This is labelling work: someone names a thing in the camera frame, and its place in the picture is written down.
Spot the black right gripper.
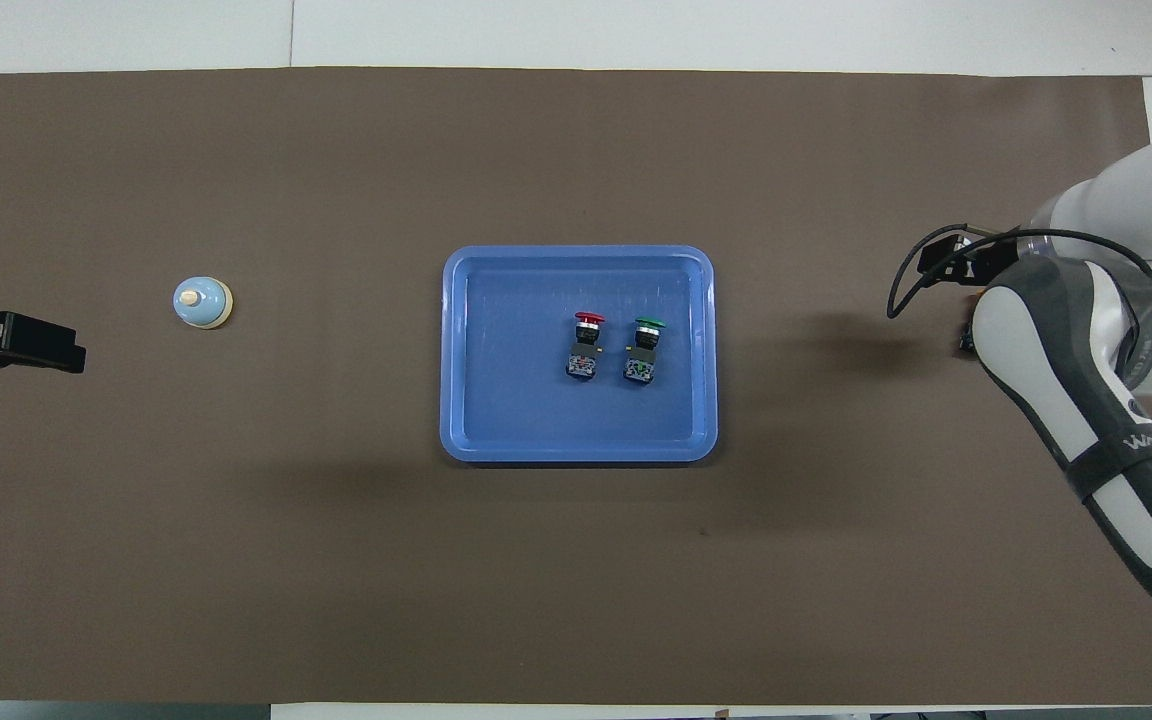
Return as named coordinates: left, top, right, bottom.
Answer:
left=919, top=232, right=1021, bottom=357

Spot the green push button switch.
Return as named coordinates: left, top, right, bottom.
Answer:
left=623, top=317, right=666, bottom=388

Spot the red push button switch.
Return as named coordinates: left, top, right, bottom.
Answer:
left=566, top=311, right=606, bottom=382

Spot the blue plastic tray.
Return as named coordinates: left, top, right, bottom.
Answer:
left=439, top=245, right=718, bottom=464

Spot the brown table mat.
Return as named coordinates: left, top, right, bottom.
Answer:
left=0, top=67, right=1152, bottom=706

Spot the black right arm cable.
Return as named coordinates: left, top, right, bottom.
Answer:
left=886, top=224, right=1152, bottom=381

